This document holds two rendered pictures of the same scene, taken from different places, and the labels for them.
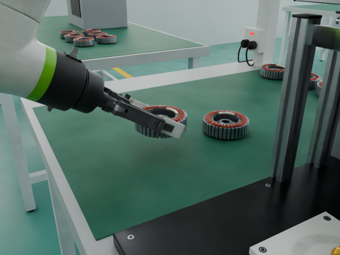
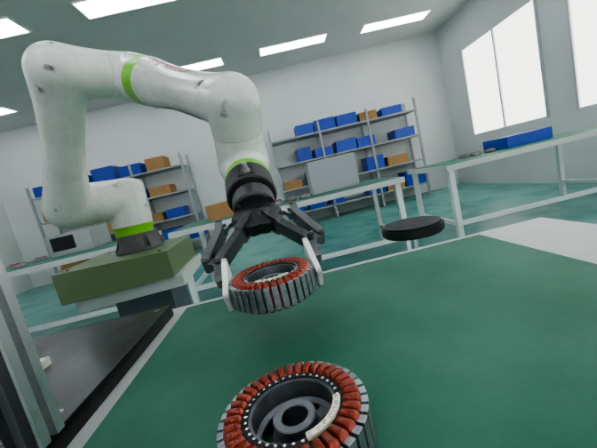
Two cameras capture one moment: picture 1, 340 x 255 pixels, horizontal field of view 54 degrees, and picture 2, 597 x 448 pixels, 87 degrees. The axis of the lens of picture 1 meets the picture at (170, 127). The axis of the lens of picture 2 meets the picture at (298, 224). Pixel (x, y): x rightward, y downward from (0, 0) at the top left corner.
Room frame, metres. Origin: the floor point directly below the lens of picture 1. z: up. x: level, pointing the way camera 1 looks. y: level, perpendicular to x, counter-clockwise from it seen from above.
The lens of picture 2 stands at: (0.88, -0.31, 0.94)
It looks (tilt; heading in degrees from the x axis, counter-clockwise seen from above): 8 degrees down; 117
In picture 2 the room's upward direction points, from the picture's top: 13 degrees counter-clockwise
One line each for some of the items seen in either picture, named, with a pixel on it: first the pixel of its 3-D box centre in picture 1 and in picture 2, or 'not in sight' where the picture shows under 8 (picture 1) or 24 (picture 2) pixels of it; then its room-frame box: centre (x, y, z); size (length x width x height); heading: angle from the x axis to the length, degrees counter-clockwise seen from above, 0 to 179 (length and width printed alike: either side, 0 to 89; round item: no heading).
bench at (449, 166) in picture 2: not in sight; (513, 182); (1.46, 3.75, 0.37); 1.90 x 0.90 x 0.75; 29
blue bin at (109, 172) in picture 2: not in sight; (107, 175); (-5.25, 3.88, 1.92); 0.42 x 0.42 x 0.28; 30
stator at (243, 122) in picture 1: (225, 124); (296, 423); (0.75, -0.14, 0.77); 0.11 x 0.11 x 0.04
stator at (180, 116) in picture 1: (160, 120); (273, 283); (0.65, 0.02, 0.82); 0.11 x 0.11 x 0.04
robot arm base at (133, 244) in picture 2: not in sight; (144, 238); (-0.15, 0.45, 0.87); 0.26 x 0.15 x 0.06; 121
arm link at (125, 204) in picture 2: not in sight; (123, 206); (-0.12, 0.39, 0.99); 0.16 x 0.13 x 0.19; 73
